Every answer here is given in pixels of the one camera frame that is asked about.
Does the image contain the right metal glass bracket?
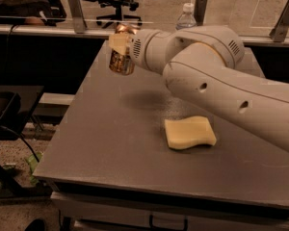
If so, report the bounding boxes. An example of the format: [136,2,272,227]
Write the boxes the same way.
[269,0,289,42]

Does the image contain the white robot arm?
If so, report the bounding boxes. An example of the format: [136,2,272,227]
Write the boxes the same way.
[109,26,289,152]

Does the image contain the yellow wavy sponge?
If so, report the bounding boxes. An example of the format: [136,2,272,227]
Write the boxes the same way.
[165,116,217,150]

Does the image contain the white cabinet under table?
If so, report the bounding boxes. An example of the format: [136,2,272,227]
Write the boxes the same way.
[51,192,289,231]

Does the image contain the green crumpled wrapper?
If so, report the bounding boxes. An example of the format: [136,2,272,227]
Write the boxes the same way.
[25,152,42,187]

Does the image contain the black cable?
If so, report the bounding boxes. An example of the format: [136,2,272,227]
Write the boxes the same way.
[0,124,40,164]

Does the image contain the black shoe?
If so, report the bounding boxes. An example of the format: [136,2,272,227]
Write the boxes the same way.
[24,218,46,231]

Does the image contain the orange soda can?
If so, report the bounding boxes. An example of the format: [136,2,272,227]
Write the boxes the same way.
[109,23,140,75]

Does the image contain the middle metal glass bracket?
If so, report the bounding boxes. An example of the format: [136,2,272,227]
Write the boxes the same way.
[194,0,208,26]

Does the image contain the dark desk with clutter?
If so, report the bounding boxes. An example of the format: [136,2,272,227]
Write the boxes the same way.
[0,0,66,26]

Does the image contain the left metal glass bracket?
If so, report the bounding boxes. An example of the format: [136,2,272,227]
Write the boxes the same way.
[67,0,87,34]

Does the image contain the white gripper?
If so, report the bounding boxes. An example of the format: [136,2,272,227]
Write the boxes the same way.
[109,29,171,74]

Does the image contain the clear plastic water bottle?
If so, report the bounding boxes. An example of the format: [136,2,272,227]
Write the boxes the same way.
[176,3,197,30]

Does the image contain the metal glass bracket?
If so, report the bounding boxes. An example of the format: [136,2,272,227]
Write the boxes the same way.
[194,0,208,26]
[67,0,87,34]
[269,0,289,42]

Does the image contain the black side table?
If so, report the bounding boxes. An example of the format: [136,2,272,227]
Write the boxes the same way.
[0,86,44,141]

